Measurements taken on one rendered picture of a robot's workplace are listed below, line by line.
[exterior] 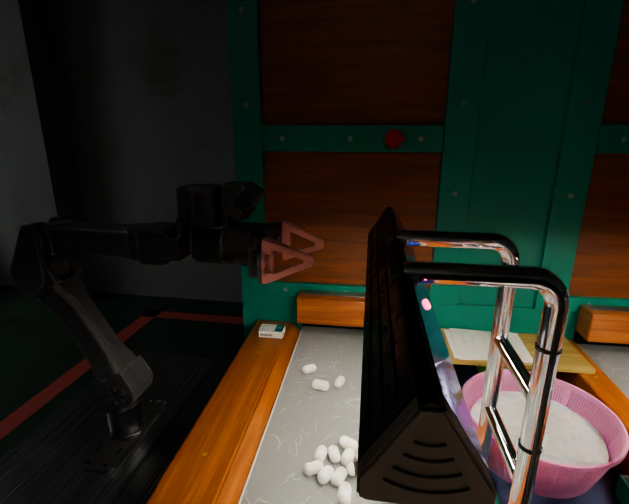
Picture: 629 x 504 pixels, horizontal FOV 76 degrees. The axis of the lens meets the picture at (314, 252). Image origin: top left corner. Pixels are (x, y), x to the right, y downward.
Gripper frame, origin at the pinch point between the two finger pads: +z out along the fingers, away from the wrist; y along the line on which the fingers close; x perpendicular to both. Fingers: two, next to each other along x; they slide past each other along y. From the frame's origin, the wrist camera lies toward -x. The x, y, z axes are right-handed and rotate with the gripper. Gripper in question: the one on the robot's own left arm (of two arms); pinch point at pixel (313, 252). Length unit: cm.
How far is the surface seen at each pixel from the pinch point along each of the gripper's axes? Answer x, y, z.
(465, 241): -4.1, -4.0, 21.9
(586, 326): 24, 34, 59
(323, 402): 33.2, 7.2, 1.1
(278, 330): 28.9, 26.8, -13.2
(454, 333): 29, 34, 30
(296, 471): 33.3, -10.4, -0.6
